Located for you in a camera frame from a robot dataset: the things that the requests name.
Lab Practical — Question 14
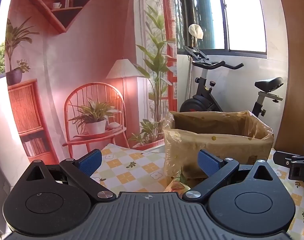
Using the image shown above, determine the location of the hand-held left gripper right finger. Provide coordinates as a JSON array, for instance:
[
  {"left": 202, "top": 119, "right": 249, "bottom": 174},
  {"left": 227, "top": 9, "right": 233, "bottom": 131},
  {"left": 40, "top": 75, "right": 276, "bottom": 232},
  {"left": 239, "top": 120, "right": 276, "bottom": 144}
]
[{"left": 182, "top": 149, "right": 277, "bottom": 202}]

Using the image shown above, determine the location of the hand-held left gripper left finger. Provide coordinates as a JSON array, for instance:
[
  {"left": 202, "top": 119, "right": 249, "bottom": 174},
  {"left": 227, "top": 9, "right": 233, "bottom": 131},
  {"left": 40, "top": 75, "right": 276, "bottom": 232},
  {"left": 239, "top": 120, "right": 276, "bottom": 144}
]
[{"left": 25, "top": 149, "right": 116, "bottom": 202}]

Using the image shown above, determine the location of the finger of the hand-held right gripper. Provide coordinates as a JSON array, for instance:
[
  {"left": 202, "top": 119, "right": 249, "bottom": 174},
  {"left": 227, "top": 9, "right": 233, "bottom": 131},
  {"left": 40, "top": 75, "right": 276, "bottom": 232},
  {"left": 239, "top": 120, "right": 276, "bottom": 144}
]
[{"left": 273, "top": 151, "right": 294, "bottom": 167}]

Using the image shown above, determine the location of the plastic-lined cardboard box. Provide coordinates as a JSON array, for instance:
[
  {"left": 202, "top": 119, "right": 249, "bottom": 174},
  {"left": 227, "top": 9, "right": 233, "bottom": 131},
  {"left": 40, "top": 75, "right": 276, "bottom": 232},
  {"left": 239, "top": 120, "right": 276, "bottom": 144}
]
[{"left": 163, "top": 110, "right": 275, "bottom": 181}]

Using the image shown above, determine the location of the yellow snack packet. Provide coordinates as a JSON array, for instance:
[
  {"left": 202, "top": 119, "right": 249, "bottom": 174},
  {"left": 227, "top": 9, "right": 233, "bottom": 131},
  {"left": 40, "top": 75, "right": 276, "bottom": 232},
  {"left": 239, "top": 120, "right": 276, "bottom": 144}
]
[{"left": 164, "top": 171, "right": 192, "bottom": 193}]

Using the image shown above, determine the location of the checkered floral tablecloth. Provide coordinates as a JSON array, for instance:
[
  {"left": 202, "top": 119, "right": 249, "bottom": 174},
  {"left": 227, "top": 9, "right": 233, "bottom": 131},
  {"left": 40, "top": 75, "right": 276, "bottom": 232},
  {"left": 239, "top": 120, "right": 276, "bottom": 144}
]
[{"left": 91, "top": 142, "right": 304, "bottom": 240}]

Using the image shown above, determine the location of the black exercise bike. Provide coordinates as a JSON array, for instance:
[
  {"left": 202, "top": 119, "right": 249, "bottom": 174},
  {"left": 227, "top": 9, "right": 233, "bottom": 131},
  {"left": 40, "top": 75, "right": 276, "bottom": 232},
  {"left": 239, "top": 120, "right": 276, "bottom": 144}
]
[{"left": 179, "top": 46, "right": 285, "bottom": 118}]

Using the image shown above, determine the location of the wooden board panel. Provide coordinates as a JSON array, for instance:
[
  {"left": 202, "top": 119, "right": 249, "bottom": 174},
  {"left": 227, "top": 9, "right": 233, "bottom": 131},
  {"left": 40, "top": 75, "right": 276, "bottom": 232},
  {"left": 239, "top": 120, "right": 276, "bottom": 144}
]
[{"left": 274, "top": 0, "right": 304, "bottom": 155}]

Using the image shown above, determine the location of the printed room backdrop cloth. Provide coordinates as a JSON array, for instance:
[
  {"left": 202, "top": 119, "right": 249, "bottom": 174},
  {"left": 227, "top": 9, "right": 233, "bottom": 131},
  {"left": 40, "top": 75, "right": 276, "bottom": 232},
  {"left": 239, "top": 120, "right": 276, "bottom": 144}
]
[{"left": 6, "top": 0, "right": 179, "bottom": 165}]

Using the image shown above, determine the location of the pole with white cloth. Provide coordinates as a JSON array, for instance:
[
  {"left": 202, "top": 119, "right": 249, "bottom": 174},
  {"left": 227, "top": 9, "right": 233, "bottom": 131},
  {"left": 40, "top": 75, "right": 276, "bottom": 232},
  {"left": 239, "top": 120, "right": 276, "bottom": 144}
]
[{"left": 188, "top": 24, "right": 204, "bottom": 100}]

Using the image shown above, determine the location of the dark framed window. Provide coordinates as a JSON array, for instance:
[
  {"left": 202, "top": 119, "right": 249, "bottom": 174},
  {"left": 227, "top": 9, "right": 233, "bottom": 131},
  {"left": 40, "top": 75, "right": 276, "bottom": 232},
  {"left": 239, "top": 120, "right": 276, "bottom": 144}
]
[{"left": 172, "top": 0, "right": 267, "bottom": 55}]

